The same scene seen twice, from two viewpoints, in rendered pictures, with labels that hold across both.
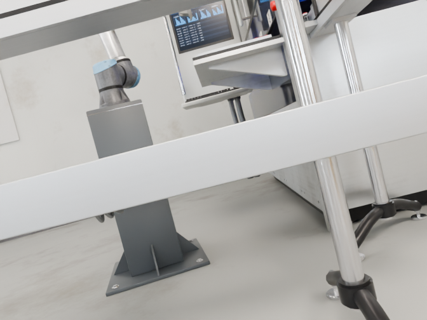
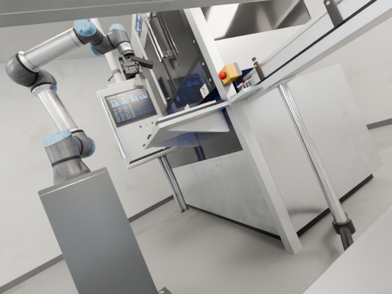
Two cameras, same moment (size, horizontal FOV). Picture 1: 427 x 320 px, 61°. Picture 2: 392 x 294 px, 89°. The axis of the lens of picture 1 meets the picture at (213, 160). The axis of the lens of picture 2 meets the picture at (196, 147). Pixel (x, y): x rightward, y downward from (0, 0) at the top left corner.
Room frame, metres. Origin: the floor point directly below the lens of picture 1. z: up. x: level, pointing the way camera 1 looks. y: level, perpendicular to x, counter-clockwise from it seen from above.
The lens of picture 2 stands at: (0.72, 0.24, 0.70)
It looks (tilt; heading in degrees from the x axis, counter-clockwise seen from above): 1 degrees up; 336
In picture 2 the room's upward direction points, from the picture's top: 23 degrees counter-clockwise
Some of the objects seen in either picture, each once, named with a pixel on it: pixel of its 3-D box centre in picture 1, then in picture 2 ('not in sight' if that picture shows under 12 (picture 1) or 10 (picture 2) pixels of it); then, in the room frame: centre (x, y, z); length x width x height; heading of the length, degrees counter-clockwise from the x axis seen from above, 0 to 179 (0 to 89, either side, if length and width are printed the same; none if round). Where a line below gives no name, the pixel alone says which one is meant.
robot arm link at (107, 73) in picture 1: (107, 74); (61, 146); (1.78, 0.39, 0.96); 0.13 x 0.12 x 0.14; 154
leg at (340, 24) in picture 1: (363, 120); (313, 157); (1.37, -0.58, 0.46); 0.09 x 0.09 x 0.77; 88
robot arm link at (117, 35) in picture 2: not in sight; (119, 37); (1.71, -0.04, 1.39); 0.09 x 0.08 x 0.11; 64
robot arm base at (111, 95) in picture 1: (113, 98); (70, 170); (1.78, 0.39, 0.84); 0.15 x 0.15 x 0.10
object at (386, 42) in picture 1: (342, 119); (233, 160); (2.59, -0.95, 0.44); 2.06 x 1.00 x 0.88; 178
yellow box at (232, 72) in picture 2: not in sight; (229, 73); (1.52, -0.45, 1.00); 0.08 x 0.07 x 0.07; 88
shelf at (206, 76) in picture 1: (242, 65); (183, 128); (1.94, -0.27, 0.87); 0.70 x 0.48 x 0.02; 178
